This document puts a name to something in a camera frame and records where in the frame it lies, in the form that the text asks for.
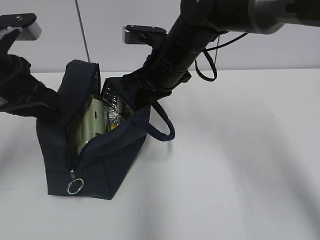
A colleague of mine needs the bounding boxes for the green lidded glass food container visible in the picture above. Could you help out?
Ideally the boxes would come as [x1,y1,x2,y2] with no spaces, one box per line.
[68,94,107,155]

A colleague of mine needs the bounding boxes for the dark navy fabric lunch bag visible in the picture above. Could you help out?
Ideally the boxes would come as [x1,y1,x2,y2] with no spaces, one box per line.
[36,59,176,200]

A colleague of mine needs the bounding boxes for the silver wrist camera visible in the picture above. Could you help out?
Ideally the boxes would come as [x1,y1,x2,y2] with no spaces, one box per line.
[122,24,167,47]
[0,13,42,41]

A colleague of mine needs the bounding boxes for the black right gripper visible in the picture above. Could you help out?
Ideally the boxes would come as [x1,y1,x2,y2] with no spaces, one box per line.
[119,47,192,110]

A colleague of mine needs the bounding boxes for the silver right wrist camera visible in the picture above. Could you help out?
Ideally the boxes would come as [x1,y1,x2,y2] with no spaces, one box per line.
[122,24,167,47]

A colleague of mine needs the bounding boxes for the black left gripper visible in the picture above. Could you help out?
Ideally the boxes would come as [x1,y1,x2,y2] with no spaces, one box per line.
[0,54,60,122]

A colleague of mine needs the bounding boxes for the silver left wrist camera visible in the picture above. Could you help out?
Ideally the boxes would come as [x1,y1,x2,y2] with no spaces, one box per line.
[0,13,42,41]

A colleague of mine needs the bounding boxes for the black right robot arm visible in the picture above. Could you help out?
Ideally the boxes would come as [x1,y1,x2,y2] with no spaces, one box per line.
[122,0,320,107]

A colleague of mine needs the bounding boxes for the yellow pear-shaped gourd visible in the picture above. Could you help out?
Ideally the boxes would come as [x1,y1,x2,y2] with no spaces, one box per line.
[108,124,118,131]

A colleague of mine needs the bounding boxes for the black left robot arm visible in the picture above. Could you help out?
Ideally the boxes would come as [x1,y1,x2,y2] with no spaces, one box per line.
[0,29,61,122]

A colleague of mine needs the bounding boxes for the silver zipper pull ring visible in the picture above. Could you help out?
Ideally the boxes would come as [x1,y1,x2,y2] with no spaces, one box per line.
[66,169,84,195]

